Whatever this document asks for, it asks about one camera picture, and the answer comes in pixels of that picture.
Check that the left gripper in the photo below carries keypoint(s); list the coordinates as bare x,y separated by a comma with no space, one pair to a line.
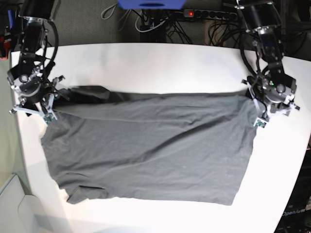
266,109

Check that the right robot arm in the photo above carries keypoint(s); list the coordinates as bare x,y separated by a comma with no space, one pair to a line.
38,42

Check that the red clamp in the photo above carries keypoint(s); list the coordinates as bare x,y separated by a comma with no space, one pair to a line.
4,47

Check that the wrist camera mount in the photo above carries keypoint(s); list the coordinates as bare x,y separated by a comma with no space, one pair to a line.
270,99
32,87

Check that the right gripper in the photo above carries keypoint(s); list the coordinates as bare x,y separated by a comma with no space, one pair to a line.
39,103

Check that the blue box at top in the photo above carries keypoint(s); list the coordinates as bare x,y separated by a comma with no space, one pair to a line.
151,4

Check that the white bin corner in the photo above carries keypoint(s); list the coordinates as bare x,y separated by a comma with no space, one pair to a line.
19,213

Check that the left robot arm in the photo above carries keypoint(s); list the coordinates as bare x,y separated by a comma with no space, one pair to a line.
262,19

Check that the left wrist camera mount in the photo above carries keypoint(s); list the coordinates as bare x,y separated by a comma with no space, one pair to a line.
270,99

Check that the grey t-shirt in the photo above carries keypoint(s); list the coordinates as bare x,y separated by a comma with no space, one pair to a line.
185,147

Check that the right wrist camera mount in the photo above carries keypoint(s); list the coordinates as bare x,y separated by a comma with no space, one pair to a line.
32,87

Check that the black power strip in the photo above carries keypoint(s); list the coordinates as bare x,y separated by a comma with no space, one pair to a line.
207,14

